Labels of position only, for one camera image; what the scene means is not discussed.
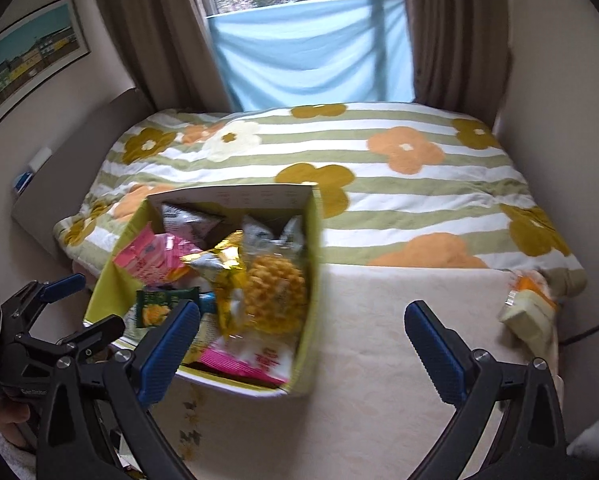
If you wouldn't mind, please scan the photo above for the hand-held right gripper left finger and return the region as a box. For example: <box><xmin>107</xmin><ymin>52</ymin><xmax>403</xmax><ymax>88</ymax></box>
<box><xmin>37</xmin><ymin>299</ymin><xmax>203</xmax><ymax>480</ymax></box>

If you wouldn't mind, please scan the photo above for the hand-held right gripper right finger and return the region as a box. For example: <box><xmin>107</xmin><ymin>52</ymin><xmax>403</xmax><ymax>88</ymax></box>
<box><xmin>403</xmin><ymin>300</ymin><xmax>567</xmax><ymax>480</ymax></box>

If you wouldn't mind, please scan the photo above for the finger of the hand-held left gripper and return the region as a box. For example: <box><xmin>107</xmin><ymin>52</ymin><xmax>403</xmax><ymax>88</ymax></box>
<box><xmin>54</xmin><ymin>314</ymin><xmax>127</xmax><ymax>362</ymax></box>
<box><xmin>2</xmin><ymin>273</ymin><xmax>89</xmax><ymax>334</ymax></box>

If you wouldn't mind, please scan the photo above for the yellow-green cardboard box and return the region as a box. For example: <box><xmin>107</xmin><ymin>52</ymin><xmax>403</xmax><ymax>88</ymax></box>
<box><xmin>82</xmin><ymin>184</ymin><xmax>325</xmax><ymax>401</ymax></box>

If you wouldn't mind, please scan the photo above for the person's left hand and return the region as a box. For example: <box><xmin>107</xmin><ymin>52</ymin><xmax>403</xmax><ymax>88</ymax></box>
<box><xmin>0</xmin><ymin>399</ymin><xmax>44</xmax><ymax>450</ymax></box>

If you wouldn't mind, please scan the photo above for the dark green candy packet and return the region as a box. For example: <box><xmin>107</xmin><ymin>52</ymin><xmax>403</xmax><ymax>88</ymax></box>
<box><xmin>136</xmin><ymin>287</ymin><xmax>200</xmax><ymax>329</ymax></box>

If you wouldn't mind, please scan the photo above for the cream bed pad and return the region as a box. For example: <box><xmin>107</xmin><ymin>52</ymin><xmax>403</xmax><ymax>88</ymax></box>
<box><xmin>150</xmin><ymin>260</ymin><xmax>563</xmax><ymax>480</ymax></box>

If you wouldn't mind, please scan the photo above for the pink white snack packet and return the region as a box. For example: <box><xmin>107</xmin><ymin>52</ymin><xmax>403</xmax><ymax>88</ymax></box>
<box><xmin>198</xmin><ymin>335</ymin><xmax>296</xmax><ymax>387</ymax></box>

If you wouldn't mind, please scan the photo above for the gold silver snack packet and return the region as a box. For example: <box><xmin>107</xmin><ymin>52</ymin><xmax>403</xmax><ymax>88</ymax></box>
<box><xmin>181</xmin><ymin>232</ymin><xmax>245</xmax><ymax>283</ymax></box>

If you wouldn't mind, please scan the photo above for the pale green orange snack bag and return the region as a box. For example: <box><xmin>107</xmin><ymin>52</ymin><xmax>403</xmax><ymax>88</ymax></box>
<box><xmin>497</xmin><ymin>270</ymin><xmax>563</xmax><ymax>356</ymax></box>

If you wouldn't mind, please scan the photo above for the yellow corn snack bag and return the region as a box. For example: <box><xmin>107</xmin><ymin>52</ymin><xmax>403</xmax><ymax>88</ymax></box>
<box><xmin>214</xmin><ymin>230</ymin><xmax>310</xmax><ymax>337</ymax></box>

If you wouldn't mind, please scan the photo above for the grey headboard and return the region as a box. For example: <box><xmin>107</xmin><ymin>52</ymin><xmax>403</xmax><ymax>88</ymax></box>
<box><xmin>12</xmin><ymin>87</ymin><xmax>155</xmax><ymax>256</ymax></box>

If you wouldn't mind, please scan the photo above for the small white box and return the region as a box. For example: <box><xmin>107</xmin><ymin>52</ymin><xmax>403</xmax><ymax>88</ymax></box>
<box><xmin>28</xmin><ymin>147</ymin><xmax>53</xmax><ymax>172</ymax></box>

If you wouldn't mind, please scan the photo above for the grey silver snack packet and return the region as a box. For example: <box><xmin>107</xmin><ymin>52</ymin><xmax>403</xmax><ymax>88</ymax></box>
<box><xmin>161</xmin><ymin>202</ymin><xmax>228</xmax><ymax>252</ymax></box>

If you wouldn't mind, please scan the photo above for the floral striped blanket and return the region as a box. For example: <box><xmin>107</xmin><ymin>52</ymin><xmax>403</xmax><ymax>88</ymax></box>
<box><xmin>54</xmin><ymin>102</ymin><xmax>589</xmax><ymax>301</ymax></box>

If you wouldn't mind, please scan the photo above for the beige curtain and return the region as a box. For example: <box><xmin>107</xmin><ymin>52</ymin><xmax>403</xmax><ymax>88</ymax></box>
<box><xmin>82</xmin><ymin>0</ymin><xmax>230</xmax><ymax>113</ymax></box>
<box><xmin>402</xmin><ymin>0</ymin><xmax>513</xmax><ymax>121</ymax></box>

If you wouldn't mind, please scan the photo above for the light blue window cloth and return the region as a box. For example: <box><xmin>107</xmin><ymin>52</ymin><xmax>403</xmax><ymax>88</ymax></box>
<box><xmin>207</xmin><ymin>0</ymin><xmax>415</xmax><ymax>111</ymax></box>

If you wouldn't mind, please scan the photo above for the black cable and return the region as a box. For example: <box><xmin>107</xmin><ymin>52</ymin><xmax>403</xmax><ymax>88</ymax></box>
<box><xmin>559</xmin><ymin>310</ymin><xmax>599</xmax><ymax>347</ymax></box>

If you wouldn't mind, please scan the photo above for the framed wall picture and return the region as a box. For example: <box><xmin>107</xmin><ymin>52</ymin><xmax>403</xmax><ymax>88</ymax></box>
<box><xmin>0</xmin><ymin>0</ymin><xmax>91</xmax><ymax>133</ymax></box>

